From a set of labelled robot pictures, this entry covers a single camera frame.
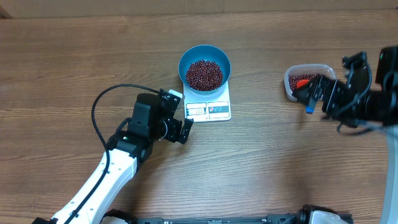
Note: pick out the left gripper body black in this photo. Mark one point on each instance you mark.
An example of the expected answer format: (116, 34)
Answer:
(171, 129)

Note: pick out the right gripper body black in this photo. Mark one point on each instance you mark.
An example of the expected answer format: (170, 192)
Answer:
(360, 113)

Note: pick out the orange scoop blue handle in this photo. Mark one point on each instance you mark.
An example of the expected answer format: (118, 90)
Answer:
(299, 84)

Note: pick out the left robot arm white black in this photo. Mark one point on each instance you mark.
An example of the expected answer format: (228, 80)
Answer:
(131, 144)

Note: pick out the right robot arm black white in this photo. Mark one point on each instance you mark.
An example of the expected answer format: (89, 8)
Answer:
(364, 100)

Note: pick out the white digital kitchen scale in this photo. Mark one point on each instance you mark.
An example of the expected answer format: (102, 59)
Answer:
(207, 107)

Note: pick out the red beans in bowl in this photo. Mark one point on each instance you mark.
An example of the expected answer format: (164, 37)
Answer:
(204, 75)

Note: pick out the teal blue bowl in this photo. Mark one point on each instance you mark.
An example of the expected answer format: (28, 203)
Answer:
(204, 52)

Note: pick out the red beans in container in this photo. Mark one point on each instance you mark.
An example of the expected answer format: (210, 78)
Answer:
(293, 79)

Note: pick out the clear plastic container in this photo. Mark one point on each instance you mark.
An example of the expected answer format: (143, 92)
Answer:
(321, 69)

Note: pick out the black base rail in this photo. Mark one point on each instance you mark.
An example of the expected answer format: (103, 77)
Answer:
(308, 214)

